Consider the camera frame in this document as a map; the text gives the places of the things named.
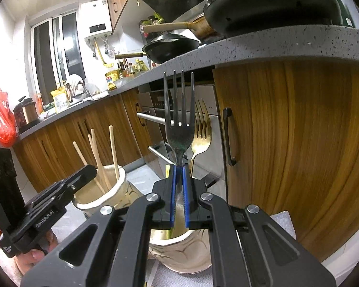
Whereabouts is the wooden chopstick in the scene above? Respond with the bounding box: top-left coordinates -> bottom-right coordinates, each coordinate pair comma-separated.
72,141 -> 106,195
90,128 -> 111,191
88,134 -> 100,168
108,125 -> 120,182

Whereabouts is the red plastic bag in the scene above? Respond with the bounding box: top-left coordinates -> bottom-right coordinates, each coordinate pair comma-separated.
0,84 -> 17,148

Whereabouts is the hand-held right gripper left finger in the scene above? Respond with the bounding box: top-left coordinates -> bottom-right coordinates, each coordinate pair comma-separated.
20,165 -> 180,287

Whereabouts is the person's left hand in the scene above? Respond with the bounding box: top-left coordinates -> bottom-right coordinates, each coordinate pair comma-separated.
15,229 -> 59,276

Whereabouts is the pale cloth mat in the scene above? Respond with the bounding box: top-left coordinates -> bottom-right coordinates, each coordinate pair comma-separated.
145,211 -> 297,287

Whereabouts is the brown frying pan wooden handle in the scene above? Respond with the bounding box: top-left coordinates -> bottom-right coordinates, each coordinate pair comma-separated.
142,15 -> 219,41

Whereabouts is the shelf of condiment jars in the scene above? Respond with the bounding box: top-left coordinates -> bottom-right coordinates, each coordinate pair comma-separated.
138,12 -> 168,27

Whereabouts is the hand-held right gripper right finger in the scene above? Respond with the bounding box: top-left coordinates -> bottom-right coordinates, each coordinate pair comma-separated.
182,165 -> 337,287

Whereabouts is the large cream ceramic utensil jar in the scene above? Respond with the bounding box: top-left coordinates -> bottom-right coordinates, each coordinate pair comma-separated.
72,164 -> 145,216

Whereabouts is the kitchen window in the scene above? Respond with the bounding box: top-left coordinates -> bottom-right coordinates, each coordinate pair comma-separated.
31,10 -> 86,95

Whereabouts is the yellow food packet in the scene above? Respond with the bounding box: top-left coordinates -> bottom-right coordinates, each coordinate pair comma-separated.
50,88 -> 70,112

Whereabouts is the grey speckled countertop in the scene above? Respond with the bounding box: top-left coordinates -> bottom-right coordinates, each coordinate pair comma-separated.
13,25 -> 359,144

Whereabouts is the black wok with wooden handle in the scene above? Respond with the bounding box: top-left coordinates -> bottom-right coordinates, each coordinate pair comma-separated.
114,34 -> 201,64

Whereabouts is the row of condiment bottles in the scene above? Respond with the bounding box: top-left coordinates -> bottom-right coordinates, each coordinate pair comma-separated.
103,59 -> 152,91

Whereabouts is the wooden end base cabinet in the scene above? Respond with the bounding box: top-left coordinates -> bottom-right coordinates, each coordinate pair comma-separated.
212,59 -> 359,264

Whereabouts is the small cream ceramic utensil jar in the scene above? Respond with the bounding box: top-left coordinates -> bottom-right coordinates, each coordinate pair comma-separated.
148,226 -> 213,275

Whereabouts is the gold fork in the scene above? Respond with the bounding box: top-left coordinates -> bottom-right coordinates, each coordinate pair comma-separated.
189,98 -> 213,179

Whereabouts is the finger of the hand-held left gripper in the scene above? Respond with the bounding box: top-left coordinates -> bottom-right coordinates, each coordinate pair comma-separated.
25,164 -> 98,213

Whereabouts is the wooden wall cabinet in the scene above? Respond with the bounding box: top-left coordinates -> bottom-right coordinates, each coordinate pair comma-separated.
105,0 -> 142,35

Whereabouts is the white water heater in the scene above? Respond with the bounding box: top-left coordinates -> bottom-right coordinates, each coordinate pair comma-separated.
80,1 -> 113,43

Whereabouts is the black cabinet handle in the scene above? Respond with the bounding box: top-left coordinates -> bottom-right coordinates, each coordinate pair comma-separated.
223,107 -> 238,167
135,103 -> 146,127

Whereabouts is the black electric griddle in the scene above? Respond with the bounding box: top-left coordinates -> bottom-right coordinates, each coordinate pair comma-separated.
203,0 -> 345,38

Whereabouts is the yellow gas hose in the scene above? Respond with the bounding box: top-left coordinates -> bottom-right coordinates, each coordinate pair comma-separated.
97,40 -> 107,65

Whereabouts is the long wooden base cabinet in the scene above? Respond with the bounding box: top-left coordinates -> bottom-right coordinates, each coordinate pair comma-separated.
13,88 -> 157,192

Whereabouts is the silver fork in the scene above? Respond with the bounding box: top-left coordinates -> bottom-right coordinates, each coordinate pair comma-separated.
163,71 -> 196,231

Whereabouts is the stainless steel built-in oven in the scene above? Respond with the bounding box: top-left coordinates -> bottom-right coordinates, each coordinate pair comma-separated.
136,84 -> 228,186

